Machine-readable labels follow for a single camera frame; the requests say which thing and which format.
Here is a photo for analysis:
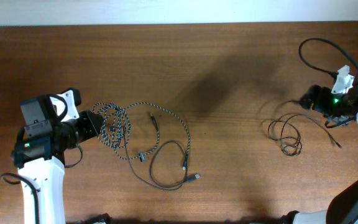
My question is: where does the braided black white cable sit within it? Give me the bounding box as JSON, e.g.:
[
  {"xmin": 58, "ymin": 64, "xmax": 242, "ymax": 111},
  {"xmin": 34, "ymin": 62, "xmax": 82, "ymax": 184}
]
[{"xmin": 91, "ymin": 101, "xmax": 191, "ymax": 170}]

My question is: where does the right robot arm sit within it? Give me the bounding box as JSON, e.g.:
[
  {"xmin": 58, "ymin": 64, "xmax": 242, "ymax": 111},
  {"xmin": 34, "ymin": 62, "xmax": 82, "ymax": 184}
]
[{"xmin": 279, "ymin": 66, "xmax": 358, "ymax": 224}]

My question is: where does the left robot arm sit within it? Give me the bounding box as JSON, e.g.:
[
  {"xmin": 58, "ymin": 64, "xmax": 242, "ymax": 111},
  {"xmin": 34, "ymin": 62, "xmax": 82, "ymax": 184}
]
[{"xmin": 11, "ymin": 90, "xmax": 103, "ymax": 223}]

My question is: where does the very thin black cable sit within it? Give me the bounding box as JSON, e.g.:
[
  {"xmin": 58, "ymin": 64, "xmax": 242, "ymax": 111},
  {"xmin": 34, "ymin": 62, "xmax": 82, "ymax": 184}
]
[{"xmin": 267, "ymin": 99, "xmax": 342, "ymax": 157}]

